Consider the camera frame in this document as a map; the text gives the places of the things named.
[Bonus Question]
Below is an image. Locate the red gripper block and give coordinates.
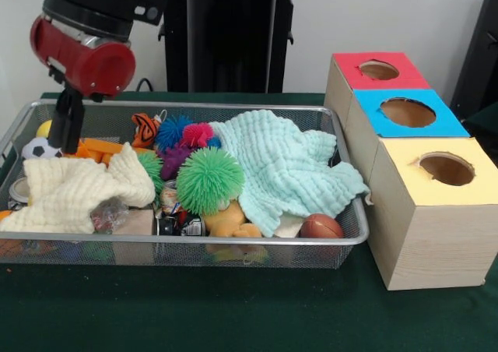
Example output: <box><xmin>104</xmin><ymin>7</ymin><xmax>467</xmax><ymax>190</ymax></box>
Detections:
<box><xmin>30</xmin><ymin>15</ymin><xmax>137</xmax><ymax>154</ymax></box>

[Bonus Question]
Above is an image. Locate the cream waffle cloth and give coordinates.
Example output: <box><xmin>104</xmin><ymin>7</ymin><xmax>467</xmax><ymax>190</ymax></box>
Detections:
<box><xmin>0</xmin><ymin>141</ymin><xmax>156</xmax><ymax>235</ymax></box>

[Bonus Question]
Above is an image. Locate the large green spiky ball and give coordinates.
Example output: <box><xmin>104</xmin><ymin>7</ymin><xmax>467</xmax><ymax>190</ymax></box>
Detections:
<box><xmin>175</xmin><ymin>146</ymin><xmax>246</xmax><ymax>216</ymax></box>

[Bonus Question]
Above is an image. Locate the mint green waffle cloth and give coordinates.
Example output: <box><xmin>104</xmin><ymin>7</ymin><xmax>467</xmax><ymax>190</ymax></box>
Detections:
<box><xmin>209</xmin><ymin>109</ymin><xmax>370</xmax><ymax>238</ymax></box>

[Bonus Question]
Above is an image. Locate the wooden box with three holes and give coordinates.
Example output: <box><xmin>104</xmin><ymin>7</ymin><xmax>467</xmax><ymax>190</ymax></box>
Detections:
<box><xmin>324</xmin><ymin>51</ymin><xmax>498</xmax><ymax>291</ymax></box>

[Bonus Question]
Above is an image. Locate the black and white soccer ball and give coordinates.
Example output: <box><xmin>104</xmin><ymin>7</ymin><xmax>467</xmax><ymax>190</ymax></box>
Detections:
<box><xmin>21</xmin><ymin>136</ymin><xmax>63</xmax><ymax>160</ymax></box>

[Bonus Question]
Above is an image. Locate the orange plastic toy block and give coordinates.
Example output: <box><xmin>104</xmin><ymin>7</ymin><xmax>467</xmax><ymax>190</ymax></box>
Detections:
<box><xmin>75</xmin><ymin>136</ymin><xmax>126</xmax><ymax>165</ymax></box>

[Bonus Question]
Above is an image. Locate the orange tiger plush toy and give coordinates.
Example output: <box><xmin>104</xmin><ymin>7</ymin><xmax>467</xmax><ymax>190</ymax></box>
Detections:
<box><xmin>131</xmin><ymin>112</ymin><xmax>163</xmax><ymax>149</ymax></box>

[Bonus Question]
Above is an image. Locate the blue spiky ball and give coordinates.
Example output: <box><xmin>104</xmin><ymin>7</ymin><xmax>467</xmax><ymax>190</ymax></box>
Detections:
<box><xmin>155</xmin><ymin>114</ymin><xmax>195</xmax><ymax>150</ymax></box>

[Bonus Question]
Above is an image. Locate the pink spiky ball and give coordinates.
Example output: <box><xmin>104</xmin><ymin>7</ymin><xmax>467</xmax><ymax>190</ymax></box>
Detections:
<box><xmin>181</xmin><ymin>121</ymin><xmax>216</xmax><ymax>149</ymax></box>

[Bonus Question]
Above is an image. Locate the dark green table cloth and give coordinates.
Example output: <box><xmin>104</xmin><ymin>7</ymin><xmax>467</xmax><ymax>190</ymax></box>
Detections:
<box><xmin>462</xmin><ymin>103</ymin><xmax>498</xmax><ymax>143</ymax></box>
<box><xmin>0</xmin><ymin>90</ymin><xmax>498</xmax><ymax>352</ymax></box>

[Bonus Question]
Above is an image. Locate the brown toy football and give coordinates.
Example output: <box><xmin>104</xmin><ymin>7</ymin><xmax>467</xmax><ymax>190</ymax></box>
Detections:
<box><xmin>299</xmin><ymin>213</ymin><xmax>345</xmax><ymax>239</ymax></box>

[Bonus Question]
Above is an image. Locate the black upright panel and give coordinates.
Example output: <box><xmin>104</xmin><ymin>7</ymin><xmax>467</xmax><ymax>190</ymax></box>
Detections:
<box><xmin>451</xmin><ymin>0</ymin><xmax>498</xmax><ymax>114</ymax></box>

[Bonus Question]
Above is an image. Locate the shallow wire mesh bin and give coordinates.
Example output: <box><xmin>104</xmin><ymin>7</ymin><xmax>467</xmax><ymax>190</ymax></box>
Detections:
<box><xmin>0</xmin><ymin>98</ymin><xmax>370</xmax><ymax>270</ymax></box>

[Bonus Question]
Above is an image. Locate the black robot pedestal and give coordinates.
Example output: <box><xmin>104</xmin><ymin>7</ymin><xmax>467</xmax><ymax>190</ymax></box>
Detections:
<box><xmin>161</xmin><ymin>0</ymin><xmax>314</xmax><ymax>94</ymax></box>

